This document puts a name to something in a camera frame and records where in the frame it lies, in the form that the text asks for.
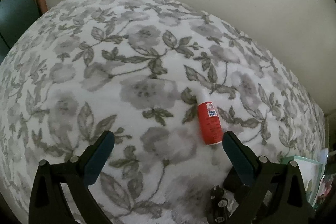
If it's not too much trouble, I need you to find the floral grey white blanket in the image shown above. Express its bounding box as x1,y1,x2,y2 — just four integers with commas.
1,0,325,223

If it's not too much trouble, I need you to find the dark teal cabinet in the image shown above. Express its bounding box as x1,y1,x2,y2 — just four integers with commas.
1,0,48,59

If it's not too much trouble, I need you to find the red white glue bottle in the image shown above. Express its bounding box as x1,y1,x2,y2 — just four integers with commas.
195,88,223,145

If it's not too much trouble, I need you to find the teal white shallow box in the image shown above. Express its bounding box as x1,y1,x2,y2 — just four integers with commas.
281,156,325,207

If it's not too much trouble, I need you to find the black toy car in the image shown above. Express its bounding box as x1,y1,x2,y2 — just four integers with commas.
206,185,230,224

